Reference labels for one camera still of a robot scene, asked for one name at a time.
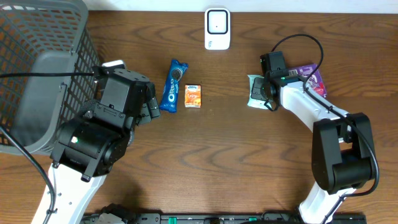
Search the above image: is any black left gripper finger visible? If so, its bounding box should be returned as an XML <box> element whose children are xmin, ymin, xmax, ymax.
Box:
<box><xmin>138</xmin><ymin>97</ymin><xmax>160</xmax><ymax>125</ymax></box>
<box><xmin>146</xmin><ymin>82</ymin><xmax>155</xmax><ymax>100</ymax></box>

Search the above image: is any red purple snack packet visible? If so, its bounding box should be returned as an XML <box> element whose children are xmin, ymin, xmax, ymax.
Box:
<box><xmin>289</xmin><ymin>63</ymin><xmax>327</xmax><ymax>98</ymax></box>

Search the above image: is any teal green snack packet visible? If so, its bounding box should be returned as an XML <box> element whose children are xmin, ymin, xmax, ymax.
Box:
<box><xmin>248</xmin><ymin>75</ymin><xmax>271</xmax><ymax>110</ymax></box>

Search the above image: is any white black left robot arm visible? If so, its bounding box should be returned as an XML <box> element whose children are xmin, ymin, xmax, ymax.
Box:
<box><xmin>32</xmin><ymin>67</ymin><xmax>160</xmax><ymax>223</ymax></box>

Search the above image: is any grey plastic mesh basket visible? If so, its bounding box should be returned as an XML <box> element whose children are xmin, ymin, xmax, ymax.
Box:
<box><xmin>1</xmin><ymin>0</ymin><xmax>101</xmax><ymax>155</ymax></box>

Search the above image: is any small orange snack box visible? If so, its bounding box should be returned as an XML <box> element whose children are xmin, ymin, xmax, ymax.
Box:
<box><xmin>184</xmin><ymin>85</ymin><xmax>201</xmax><ymax>108</ymax></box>

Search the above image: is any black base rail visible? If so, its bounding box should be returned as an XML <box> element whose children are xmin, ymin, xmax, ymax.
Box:
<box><xmin>80</xmin><ymin>203</ymin><xmax>368</xmax><ymax>224</ymax></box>

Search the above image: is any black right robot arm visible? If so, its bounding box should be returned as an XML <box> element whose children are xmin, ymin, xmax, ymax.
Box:
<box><xmin>248</xmin><ymin>70</ymin><xmax>379</xmax><ymax>223</ymax></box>

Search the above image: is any blue Oreo cookie pack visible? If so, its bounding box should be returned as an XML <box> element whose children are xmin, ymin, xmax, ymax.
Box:
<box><xmin>159</xmin><ymin>59</ymin><xmax>188</xmax><ymax>113</ymax></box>

